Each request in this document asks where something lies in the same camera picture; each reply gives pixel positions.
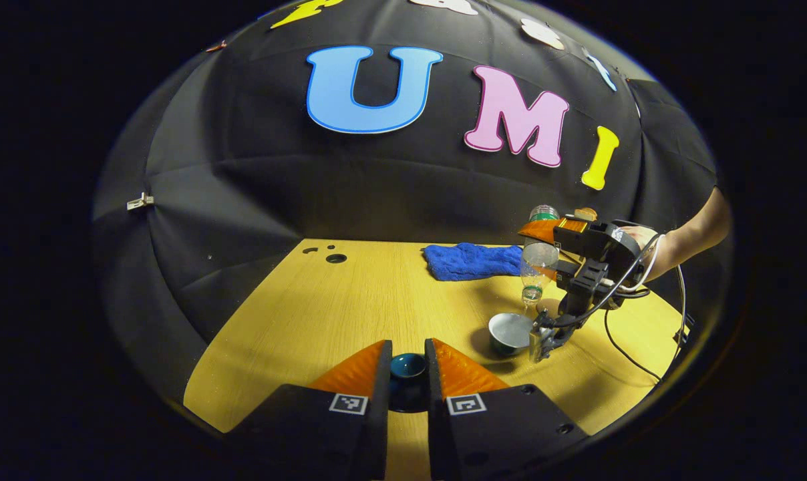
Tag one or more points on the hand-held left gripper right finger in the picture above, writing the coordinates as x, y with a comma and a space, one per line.
435, 407

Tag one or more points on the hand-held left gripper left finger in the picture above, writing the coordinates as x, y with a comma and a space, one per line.
375, 407

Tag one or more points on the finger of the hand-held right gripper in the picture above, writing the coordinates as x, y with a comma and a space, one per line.
547, 334
564, 230

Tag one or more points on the round brown coaster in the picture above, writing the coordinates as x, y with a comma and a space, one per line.
549, 306

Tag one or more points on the clear plastic water bottle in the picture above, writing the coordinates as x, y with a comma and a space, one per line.
537, 264

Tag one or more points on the teal teacup lid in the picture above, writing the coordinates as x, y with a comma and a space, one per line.
408, 366

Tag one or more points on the blue towel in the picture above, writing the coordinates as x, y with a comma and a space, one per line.
470, 262

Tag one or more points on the black backdrop cloth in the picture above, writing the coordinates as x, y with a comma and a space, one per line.
350, 194

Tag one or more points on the silver metal clip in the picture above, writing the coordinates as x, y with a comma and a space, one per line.
140, 200

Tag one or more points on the copper metal clip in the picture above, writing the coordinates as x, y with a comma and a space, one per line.
216, 46

